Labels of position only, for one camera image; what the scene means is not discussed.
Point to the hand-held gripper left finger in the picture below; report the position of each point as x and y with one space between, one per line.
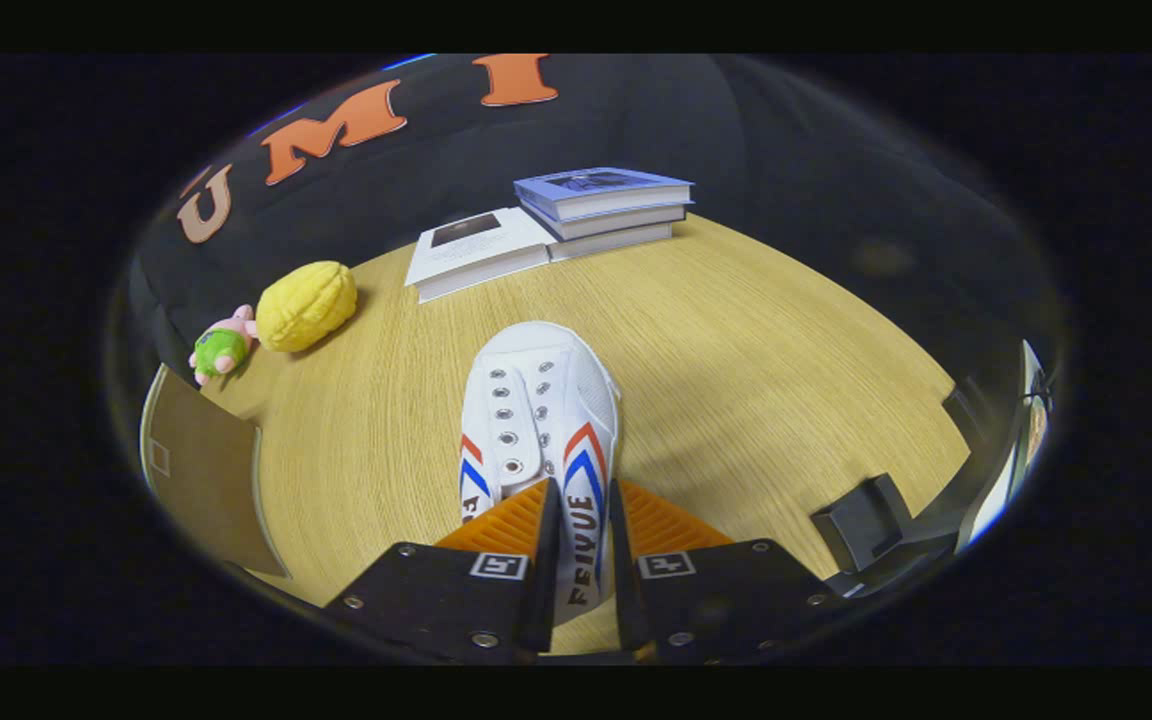
541 580

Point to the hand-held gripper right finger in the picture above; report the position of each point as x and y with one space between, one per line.
626 590

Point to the white shoe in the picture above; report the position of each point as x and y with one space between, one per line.
546 390

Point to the black table clamp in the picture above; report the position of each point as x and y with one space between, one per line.
866 520

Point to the white book dark photo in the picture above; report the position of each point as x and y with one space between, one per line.
481 250

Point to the plain white book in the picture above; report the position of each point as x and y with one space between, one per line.
616 243

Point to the yellow plush ball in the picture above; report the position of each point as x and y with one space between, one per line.
306 305

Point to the blue-grey book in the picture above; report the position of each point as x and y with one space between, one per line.
616 222

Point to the blue cover book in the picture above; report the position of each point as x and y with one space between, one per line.
606 190

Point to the pink plush toy green shirt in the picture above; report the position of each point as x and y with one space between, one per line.
219 350

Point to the black backdrop cloth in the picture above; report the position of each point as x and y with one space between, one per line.
786 150

